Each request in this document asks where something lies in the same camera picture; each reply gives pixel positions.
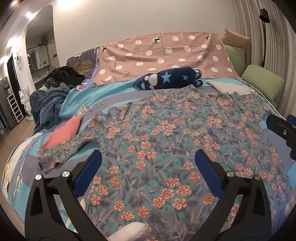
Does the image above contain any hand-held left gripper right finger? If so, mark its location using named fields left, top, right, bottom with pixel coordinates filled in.
left=195, top=149, right=272, bottom=241

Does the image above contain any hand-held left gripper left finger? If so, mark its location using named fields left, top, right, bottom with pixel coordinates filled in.
left=25, top=149, right=102, bottom=241

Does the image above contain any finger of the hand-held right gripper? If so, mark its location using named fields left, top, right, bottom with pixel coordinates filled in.
left=285, top=138, right=296, bottom=161
left=266, top=114, right=296, bottom=142

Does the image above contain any floral teal shirt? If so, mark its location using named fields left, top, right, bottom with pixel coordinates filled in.
left=38, top=85, right=292, bottom=241

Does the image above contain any black clothes pile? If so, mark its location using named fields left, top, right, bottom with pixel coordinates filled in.
left=44, top=66, right=85, bottom=88

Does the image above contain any salmon pink folded cloth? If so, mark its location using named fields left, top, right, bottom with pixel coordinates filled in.
left=41, top=115, right=83, bottom=149

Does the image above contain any large green pillow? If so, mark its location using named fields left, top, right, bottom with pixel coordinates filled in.
left=240, top=64, right=285, bottom=100

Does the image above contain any light grey folded cloth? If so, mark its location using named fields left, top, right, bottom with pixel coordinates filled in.
left=206, top=80, right=253, bottom=95

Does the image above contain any beige curtain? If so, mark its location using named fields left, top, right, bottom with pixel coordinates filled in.
left=233, top=0, right=296, bottom=116

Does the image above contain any teal geometric bed sheet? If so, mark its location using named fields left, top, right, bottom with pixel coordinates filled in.
left=0, top=77, right=296, bottom=241

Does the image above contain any white fuzzy cloth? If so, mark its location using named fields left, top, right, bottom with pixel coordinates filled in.
left=107, top=222, right=148, bottom=241

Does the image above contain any blue fleece blanket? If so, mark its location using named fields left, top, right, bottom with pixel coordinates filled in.
left=30, top=85, right=74, bottom=135

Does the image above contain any small green pillow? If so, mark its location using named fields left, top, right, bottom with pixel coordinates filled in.
left=224, top=44, right=246, bottom=74

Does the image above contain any white shelf rack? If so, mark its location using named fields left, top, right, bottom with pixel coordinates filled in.
left=6, top=94, right=23, bottom=123

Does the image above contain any white bear figure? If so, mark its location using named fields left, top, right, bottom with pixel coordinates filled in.
left=18, top=86, right=33, bottom=121

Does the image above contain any navy star print blanket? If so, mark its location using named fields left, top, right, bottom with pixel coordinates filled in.
left=133, top=66, right=204, bottom=90

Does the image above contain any beige pillow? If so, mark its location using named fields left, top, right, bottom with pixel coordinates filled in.
left=221, top=28, right=250, bottom=49

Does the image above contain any dark shelf unit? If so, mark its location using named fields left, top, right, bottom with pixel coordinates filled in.
left=0, top=76, right=14, bottom=139

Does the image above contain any dark tree print quilt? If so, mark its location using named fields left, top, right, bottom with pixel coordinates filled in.
left=66, top=46, right=100, bottom=81

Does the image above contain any black floor lamp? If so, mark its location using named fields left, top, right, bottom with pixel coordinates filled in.
left=259, top=8, right=270, bottom=69

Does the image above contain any pink polka-dot cloth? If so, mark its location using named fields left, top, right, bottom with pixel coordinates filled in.
left=94, top=31, right=241, bottom=84

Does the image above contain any background wall cabinet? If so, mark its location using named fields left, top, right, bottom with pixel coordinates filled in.
left=29, top=45, right=51, bottom=70

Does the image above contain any white wall ornament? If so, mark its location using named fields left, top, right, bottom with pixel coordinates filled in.
left=13, top=46, right=23, bottom=72

